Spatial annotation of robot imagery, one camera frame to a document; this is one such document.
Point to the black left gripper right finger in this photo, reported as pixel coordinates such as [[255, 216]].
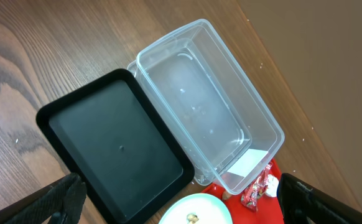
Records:
[[303, 203]]

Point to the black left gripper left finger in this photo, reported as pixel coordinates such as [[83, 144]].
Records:
[[60, 202]]

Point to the crumpled white tissue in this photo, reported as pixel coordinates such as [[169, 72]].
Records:
[[271, 186]]

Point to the red plastic tray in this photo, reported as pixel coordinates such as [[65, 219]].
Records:
[[269, 211]]

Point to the red candy wrapper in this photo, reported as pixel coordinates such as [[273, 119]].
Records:
[[256, 189]]

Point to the black plastic tray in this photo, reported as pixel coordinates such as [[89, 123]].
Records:
[[109, 133]]

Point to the light blue plate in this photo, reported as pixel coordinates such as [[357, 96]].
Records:
[[208, 208]]

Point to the clear plastic bin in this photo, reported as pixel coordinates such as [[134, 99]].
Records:
[[209, 104]]

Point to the food scraps on plate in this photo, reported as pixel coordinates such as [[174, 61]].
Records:
[[192, 218]]

